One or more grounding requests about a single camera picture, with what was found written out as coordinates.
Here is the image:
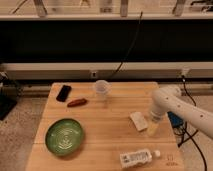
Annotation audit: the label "white sponge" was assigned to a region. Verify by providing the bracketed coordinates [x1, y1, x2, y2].
[130, 112, 148, 131]

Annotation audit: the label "white plastic bottle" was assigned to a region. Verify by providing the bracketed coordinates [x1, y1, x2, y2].
[120, 149, 161, 168]

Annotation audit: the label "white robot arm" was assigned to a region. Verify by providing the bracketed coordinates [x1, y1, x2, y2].
[149, 85, 213, 139]

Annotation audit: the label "green ceramic bowl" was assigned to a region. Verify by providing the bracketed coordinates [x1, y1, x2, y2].
[45, 118, 84, 157]

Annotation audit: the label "blue plug connector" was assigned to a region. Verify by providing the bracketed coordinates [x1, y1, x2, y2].
[168, 112, 184, 128]

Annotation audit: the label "clear plastic cup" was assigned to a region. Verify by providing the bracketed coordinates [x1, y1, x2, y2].
[93, 80, 110, 101]

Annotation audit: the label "brown sausage toy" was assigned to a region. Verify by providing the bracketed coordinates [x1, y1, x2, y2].
[67, 98, 88, 107]

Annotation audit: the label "black smartphone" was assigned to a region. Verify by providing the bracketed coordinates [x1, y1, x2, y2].
[56, 85, 72, 102]

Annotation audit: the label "black equipment at left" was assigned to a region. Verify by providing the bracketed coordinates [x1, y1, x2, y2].
[0, 72, 21, 121]

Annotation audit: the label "black floor cables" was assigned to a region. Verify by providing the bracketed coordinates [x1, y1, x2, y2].
[171, 75, 209, 171]

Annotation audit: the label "white wall outlet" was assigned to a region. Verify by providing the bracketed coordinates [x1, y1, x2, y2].
[90, 71, 98, 79]

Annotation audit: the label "black hanging cable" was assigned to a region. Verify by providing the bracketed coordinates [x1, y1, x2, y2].
[107, 9, 145, 81]

